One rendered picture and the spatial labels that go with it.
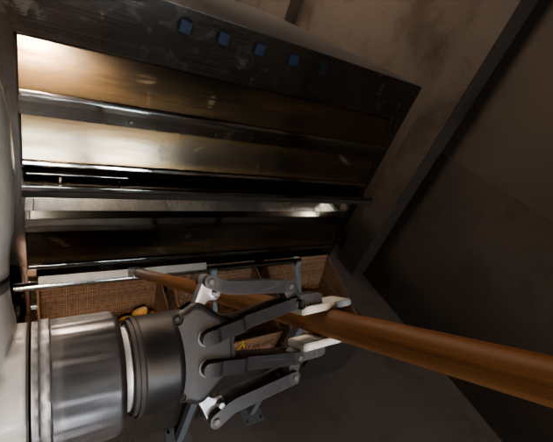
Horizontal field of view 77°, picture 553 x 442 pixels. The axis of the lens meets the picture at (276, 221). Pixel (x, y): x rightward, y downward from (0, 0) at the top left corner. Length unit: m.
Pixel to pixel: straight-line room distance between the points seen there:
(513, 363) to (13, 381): 0.30
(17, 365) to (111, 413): 0.06
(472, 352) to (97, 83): 1.37
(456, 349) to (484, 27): 3.31
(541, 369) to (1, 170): 0.34
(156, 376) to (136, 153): 1.36
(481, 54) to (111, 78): 2.79
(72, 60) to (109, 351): 1.26
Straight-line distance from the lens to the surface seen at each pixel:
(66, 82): 1.45
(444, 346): 0.30
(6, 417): 0.27
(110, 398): 0.27
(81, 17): 1.41
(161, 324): 0.29
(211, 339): 0.31
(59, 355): 0.27
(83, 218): 1.74
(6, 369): 0.27
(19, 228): 1.77
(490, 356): 0.28
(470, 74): 3.43
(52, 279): 1.30
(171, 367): 0.28
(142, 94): 1.48
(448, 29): 3.96
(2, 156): 0.26
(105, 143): 1.56
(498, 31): 3.45
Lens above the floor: 2.23
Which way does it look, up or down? 31 degrees down
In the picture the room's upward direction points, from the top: 22 degrees clockwise
